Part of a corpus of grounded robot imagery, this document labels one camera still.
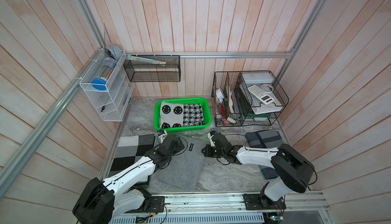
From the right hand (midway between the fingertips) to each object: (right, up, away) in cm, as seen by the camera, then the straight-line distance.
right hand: (200, 149), depth 89 cm
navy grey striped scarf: (+42, +5, +6) cm, 43 cm away
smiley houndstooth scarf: (-18, +20, +15) cm, 31 cm away
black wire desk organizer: (+29, +31, +6) cm, 43 cm away
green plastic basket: (+5, +19, +10) cm, 23 cm away
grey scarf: (-11, -10, -9) cm, 17 cm away
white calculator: (+39, +32, +2) cm, 50 cm away
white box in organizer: (+39, +46, +12) cm, 61 cm away
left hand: (-15, +3, -3) cm, 15 cm away
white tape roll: (+15, +35, +20) cm, 43 cm away
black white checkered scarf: (-43, 0, +2) cm, 43 cm away
